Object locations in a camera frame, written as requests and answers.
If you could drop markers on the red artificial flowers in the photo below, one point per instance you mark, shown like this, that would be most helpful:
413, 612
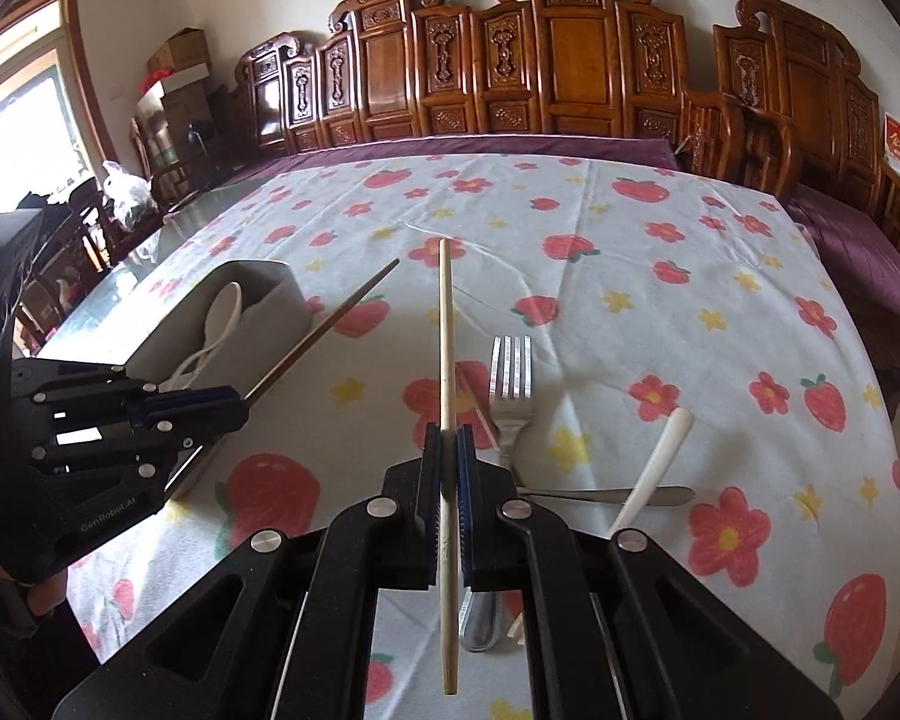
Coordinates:
157, 77

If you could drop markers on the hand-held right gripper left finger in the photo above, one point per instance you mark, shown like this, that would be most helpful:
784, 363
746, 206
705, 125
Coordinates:
429, 480

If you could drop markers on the wooden dining chair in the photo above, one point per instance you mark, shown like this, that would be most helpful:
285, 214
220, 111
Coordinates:
75, 240

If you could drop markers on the person's left hand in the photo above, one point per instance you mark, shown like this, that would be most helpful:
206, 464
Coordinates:
45, 592

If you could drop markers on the light wooden chopstick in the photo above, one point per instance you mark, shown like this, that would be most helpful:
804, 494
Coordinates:
480, 412
447, 330

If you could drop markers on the strawberry print tablecloth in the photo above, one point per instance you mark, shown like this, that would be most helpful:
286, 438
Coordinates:
645, 300

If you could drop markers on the white flat box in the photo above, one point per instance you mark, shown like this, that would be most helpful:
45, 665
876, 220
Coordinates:
172, 86

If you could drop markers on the large cream plastic spoon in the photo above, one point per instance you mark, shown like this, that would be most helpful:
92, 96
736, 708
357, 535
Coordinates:
225, 307

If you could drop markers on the rectangular metal tray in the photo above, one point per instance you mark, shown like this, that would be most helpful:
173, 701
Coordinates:
270, 307

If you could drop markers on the purple sofa cushion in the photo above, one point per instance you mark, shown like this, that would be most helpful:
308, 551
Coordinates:
495, 146

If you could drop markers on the metal fork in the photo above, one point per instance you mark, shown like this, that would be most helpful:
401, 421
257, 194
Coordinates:
510, 390

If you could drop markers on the wooden door frame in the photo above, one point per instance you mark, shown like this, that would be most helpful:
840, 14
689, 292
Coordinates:
82, 67

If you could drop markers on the brown cardboard box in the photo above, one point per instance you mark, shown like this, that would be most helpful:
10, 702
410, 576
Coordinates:
180, 52

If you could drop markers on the carved wooden armchair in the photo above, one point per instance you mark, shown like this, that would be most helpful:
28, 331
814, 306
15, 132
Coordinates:
810, 90

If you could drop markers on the carved wooden sofa bench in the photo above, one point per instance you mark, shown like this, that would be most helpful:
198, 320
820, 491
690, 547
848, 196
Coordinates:
555, 60

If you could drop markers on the dark wooden chopstick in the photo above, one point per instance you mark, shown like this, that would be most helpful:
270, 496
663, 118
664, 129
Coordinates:
322, 326

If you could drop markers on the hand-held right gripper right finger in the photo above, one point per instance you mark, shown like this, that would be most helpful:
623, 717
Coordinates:
463, 495

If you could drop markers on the clear plastic bag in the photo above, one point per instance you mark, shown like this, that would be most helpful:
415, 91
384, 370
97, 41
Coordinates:
127, 191

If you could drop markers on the purple armchair cushion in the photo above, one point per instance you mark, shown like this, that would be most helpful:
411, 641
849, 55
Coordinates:
855, 240

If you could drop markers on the white plastic spoon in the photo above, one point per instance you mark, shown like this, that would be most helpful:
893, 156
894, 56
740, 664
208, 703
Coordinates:
660, 457

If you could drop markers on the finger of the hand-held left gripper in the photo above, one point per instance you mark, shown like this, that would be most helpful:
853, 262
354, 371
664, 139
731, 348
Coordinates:
187, 405
120, 454

